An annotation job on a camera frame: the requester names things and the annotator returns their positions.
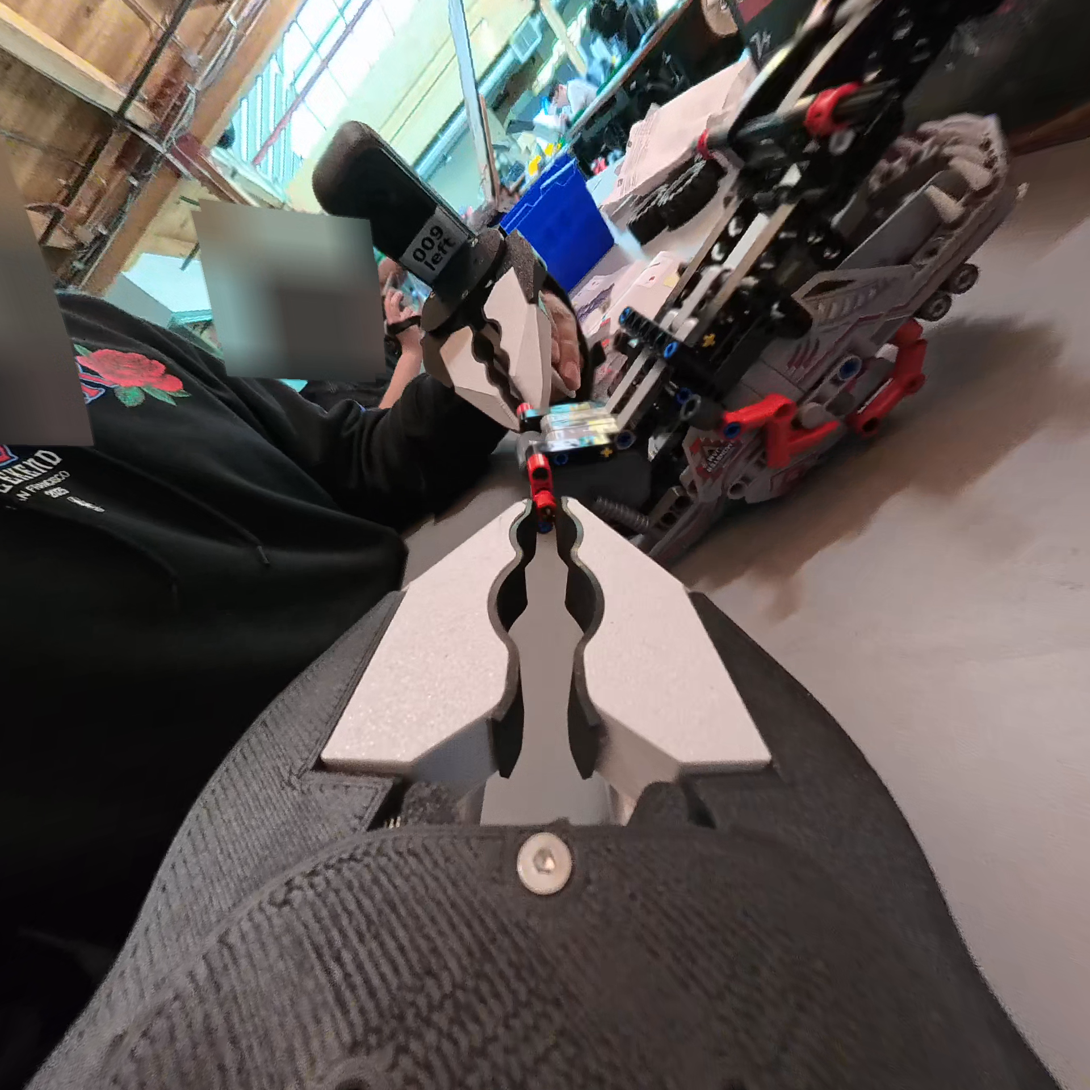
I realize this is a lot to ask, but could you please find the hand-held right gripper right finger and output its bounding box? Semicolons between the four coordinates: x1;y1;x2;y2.
557;496;773;825

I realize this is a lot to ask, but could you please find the blue plastic bin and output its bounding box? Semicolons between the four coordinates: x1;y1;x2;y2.
498;153;616;295

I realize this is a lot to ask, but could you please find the person's left hand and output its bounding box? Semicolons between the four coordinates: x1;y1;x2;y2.
549;298;589;401

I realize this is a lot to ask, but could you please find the grey brick piece red pin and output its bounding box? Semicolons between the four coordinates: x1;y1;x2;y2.
515;404;627;533

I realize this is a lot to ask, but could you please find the white paper sheet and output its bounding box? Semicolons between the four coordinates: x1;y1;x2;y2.
600;64;754;218

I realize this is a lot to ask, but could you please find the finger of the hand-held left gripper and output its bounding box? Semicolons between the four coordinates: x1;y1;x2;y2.
485;255;556;431
420;317;525;431

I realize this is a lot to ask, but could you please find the toy brick truck model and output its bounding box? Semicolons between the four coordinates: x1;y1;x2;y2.
592;0;1023;563

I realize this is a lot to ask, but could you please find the person's left forearm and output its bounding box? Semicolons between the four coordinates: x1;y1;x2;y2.
298;366;521;521

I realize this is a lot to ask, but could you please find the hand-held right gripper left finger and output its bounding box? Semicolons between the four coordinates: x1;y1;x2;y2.
320;501;536;825

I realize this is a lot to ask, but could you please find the white desk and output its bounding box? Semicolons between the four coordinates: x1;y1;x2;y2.
400;128;1090;1090

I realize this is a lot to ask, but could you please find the person in black hoodie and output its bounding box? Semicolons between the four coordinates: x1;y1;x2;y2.
0;290;410;1087

